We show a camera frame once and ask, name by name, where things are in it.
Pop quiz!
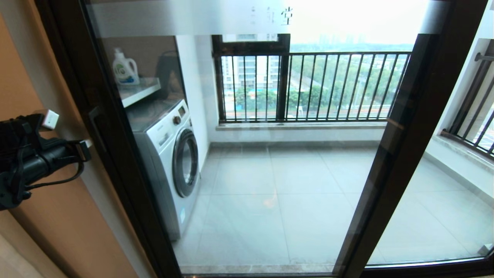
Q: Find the dark outer door frame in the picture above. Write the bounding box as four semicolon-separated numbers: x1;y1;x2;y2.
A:
34;0;162;278

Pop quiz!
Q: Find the grey stone side sill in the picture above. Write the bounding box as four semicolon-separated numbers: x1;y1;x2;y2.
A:
424;135;494;174

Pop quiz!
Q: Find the white detergent bottle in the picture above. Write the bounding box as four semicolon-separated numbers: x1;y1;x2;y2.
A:
112;48;140;85

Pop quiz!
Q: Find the silver front-load washing machine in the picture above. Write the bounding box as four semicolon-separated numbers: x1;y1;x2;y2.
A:
125;100;202;241

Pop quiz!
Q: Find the grey stone balcony sill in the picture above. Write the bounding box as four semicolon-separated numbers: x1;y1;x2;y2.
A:
215;122;387;132

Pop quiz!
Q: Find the white shelf board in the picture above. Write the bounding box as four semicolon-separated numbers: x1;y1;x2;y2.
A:
118;77;162;108

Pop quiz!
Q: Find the dark balcony window frame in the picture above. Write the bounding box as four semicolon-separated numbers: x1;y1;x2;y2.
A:
211;34;291;124

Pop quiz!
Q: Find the dark framed sliding glass door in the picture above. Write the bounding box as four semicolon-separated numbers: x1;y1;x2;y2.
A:
54;0;494;278

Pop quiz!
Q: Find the black balcony railing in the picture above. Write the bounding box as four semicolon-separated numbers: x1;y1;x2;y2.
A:
220;52;411;123

